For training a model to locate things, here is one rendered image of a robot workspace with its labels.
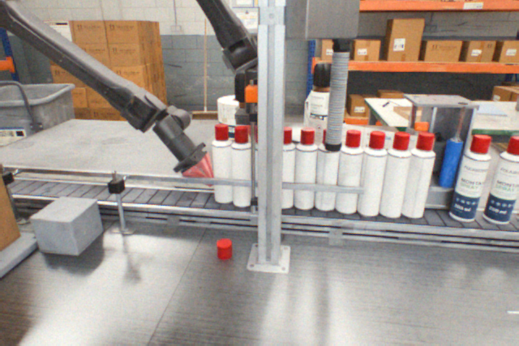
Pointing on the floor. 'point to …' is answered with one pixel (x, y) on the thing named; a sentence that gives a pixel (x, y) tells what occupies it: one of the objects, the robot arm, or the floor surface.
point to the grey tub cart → (32, 108)
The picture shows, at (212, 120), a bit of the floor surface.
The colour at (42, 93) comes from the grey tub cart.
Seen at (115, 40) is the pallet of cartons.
